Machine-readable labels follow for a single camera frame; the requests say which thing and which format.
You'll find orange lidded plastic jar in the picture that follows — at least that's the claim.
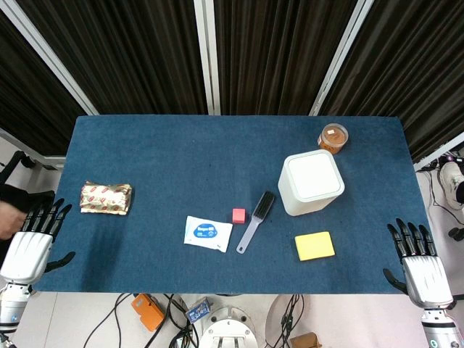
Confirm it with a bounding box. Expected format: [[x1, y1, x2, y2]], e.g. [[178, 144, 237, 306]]
[[318, 123, 349, 155]]

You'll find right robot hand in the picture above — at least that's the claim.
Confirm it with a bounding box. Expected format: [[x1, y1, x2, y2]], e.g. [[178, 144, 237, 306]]
[[383, 217, 454, 310]]

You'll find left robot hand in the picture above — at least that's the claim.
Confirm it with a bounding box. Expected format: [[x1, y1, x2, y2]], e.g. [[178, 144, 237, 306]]
[[0, 198, 76, 285]]

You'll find gold foil snack bag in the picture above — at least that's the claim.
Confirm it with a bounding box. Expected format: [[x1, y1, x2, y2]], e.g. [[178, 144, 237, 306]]
[[79, 181, 134, 217]]

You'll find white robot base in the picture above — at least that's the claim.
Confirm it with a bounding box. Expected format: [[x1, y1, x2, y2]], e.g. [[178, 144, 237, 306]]
[[198, 306, 259, 348]]

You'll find yellow sponge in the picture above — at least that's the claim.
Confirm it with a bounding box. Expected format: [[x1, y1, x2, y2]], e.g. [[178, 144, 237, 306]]
[[294, 230, 336, 262]]

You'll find grey brush with black bristles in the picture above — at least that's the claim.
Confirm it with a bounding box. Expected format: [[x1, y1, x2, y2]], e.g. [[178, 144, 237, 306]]
[[236, 191, 277, 254]]

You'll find blue printed circuit board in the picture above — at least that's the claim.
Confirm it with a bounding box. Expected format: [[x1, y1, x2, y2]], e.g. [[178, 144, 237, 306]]
[[185, 297, 213, 325]]

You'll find white square container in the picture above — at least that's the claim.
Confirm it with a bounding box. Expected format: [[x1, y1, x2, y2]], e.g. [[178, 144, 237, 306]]
[[277, 149, 346, 218]]

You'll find black cable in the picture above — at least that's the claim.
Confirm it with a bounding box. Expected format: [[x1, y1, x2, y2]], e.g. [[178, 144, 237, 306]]
[[82, 292, 132, 348], [273, 293, 305, 348]]

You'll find white curtain frame post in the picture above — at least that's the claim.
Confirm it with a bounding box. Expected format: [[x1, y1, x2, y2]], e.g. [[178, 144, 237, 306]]
[[193, 0, 221, 116], [308, 0, 376, 117], [0, 0, 101, 116]]

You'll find white sneaker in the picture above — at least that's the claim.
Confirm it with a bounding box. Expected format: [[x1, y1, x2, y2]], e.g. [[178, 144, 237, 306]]
[[439, 161, 464, 211]]

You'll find brown cardboard box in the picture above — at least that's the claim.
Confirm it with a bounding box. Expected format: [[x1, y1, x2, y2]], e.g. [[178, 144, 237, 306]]
[[289, 332, 323, 348]]

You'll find blue table cloth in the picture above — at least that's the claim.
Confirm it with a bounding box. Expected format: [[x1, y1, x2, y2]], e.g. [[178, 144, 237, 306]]
[[31, 115, 442, 295]]

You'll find white wet wipes pack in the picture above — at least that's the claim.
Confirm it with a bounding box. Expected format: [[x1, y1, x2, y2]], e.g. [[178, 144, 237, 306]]
[[183, 215, 233, 254]]

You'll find black office chair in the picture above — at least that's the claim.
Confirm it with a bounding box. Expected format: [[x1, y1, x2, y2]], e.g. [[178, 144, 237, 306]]
[[0, 150, 55, 218]]

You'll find orange box device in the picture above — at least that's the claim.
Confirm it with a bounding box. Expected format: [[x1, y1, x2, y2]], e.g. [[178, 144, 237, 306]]
[[130, 293, 167, 333]]

